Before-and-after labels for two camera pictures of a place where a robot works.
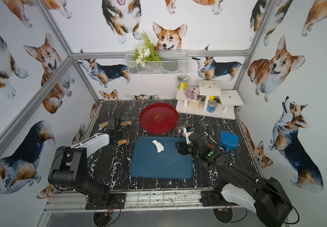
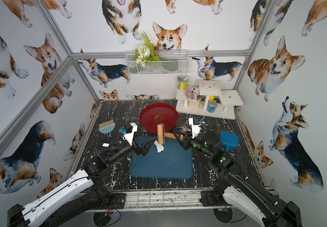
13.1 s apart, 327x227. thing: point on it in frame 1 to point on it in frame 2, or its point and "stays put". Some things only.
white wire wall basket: [175, 63] stays put
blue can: [211, 107] stays put
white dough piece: [159, 146] stays put
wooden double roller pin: [124, 127] to [161, 134]
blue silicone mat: [145, 162] stays put
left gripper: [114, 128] to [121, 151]
